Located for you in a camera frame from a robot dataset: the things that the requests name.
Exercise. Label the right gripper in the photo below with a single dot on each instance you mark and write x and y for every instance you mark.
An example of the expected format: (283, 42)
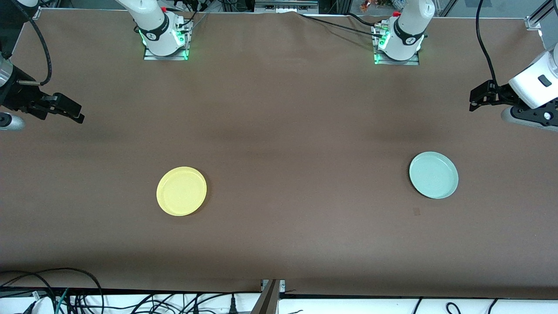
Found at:
(18, 97)

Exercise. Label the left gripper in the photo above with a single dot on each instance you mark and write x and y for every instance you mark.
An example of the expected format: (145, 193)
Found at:
(501, 93)

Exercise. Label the pale green plate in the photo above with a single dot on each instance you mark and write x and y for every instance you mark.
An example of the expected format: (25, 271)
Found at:
(433, 175)

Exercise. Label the yellow plate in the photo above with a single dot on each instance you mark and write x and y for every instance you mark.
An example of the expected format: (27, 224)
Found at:
(181, 191)

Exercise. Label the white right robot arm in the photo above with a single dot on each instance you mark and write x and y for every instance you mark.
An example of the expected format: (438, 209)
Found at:
(157, 30)

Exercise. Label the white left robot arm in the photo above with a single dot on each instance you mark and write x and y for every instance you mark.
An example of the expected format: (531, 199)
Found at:
(405, 39)

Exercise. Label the colourful background object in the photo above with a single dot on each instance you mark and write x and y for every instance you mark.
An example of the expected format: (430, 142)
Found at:
(375, 4)

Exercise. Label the grey background device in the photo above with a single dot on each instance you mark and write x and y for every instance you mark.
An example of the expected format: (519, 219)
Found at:
(285, 5)

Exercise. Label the brown table cover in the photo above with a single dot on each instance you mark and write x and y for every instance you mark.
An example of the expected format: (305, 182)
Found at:
(279, 240)

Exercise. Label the black power plug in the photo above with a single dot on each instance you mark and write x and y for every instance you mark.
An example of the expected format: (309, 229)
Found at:
(233, 305)

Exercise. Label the aluminium profile strut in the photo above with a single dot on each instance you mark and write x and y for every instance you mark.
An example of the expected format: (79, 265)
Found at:
(270, 298)

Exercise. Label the aluminium frame corner bracket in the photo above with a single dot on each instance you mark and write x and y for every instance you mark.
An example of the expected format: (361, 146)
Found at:
(535, 19)

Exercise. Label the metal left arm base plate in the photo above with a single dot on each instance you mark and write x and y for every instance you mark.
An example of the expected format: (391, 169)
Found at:
(379, 59)

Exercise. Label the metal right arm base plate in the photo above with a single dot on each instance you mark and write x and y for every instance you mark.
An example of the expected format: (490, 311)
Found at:
(185, 41)

